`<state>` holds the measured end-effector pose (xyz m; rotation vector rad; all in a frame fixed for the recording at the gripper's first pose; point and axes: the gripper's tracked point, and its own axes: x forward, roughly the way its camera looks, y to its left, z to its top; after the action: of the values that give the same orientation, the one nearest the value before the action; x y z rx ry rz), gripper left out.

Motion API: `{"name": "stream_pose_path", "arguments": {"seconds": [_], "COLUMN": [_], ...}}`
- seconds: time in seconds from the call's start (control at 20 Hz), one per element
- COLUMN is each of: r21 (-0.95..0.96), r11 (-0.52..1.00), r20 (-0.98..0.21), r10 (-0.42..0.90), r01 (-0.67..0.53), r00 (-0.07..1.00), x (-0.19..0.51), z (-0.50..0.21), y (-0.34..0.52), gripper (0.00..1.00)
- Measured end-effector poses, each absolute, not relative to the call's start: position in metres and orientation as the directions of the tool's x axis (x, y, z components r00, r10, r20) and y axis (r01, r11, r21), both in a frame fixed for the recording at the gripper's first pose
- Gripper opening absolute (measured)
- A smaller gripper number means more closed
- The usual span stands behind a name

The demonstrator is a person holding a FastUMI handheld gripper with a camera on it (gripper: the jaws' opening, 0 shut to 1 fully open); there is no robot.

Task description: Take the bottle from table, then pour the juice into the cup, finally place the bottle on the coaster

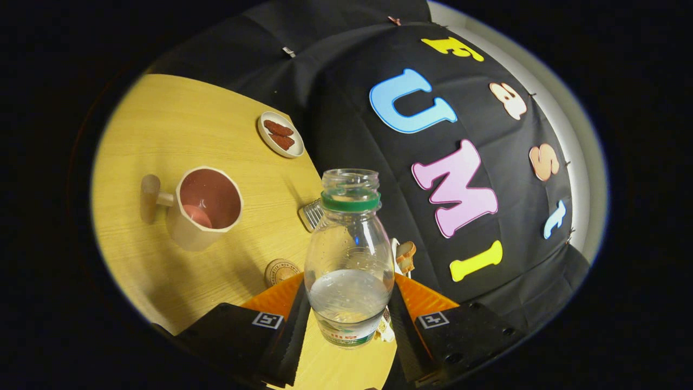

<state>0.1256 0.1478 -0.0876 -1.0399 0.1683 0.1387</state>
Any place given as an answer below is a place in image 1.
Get black backdrop cloth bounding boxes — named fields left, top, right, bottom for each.
left=146, top=0, right=591, bottom=334

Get wooden table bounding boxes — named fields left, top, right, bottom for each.
left=91, top=74, right=398, bottom=390

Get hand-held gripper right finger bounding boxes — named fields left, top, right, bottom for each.
left=387, top=274, right=523, bottom=388

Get white toaster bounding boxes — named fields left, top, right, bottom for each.
left=377, top=237, right=404, bottom=343

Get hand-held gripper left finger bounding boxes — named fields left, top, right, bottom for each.
left=176, top=272, right=312, bottom=388

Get cream cup with brown inside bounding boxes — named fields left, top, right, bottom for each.
left=140, top=166, right=244, bottom=252

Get white round plate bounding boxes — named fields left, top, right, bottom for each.
left=257, top=111, right=305, bottom=159

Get clear plastic juice bottle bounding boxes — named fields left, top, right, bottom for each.
left=304, top=168, right=396, bottom=350

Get clear ribbed glass holder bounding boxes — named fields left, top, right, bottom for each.
left=298, top=199, right=324, bottom=232

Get round wooden coaster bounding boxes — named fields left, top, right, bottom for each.
left=264, top=258, right=302, bottom=288

